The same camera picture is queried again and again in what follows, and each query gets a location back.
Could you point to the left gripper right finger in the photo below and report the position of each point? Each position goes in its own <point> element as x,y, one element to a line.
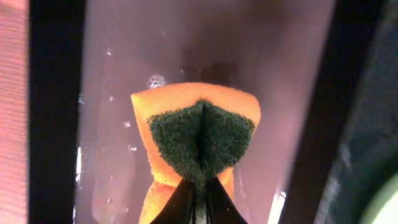
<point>220,208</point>

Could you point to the light blue plate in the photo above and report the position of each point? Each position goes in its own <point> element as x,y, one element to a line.
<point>382,207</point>

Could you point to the black round serving tray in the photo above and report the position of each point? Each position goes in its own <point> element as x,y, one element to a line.
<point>367,154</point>

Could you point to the black rectangular water tray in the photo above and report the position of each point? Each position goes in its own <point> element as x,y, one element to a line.
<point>87,161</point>

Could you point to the yellow green scrub sponge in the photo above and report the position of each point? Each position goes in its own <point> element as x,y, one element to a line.
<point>193,132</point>

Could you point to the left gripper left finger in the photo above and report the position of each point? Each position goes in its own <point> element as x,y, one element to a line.
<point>180,208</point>

